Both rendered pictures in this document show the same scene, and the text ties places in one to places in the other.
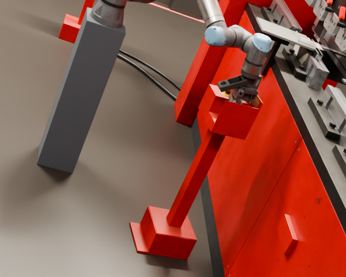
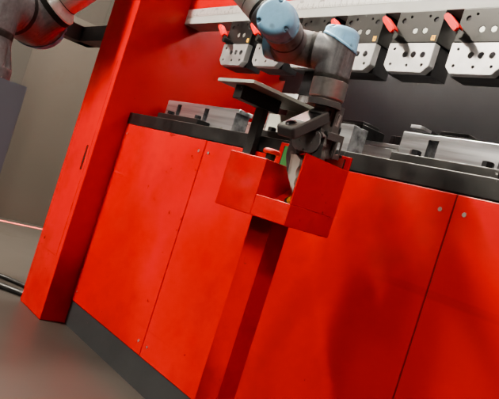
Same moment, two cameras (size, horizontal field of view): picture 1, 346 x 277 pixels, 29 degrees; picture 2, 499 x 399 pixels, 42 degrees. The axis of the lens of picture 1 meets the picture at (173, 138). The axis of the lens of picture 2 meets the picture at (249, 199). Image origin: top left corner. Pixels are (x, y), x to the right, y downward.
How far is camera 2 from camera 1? 1.76 m
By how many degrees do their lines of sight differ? 34
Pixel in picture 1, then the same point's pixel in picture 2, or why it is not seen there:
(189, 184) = (230, 359)
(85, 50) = not seen: outside the picture
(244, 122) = (328, 200)
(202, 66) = (74, 220)
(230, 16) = (108, 136)
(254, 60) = (341, 70)
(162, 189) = not seen: outside the picture
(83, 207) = not seen: outside the picture
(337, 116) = (476, 157)
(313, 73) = (348, 136)
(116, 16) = (2, 54)
